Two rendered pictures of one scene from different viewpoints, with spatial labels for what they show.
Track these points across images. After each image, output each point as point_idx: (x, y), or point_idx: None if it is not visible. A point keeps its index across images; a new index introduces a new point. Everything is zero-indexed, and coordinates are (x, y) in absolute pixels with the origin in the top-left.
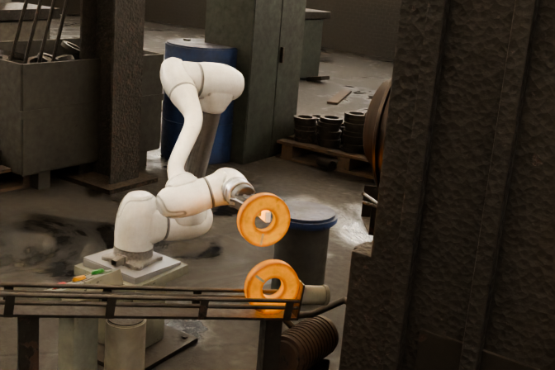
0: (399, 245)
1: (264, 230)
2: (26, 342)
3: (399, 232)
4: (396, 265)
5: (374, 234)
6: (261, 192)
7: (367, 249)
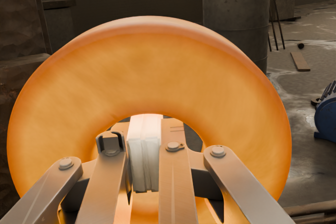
0: (43, 9)
1: (148, 195)
2: None
3: None
4: (49, 38)
5: (38, 12)
6: (153, 22)
7: (26, 58)
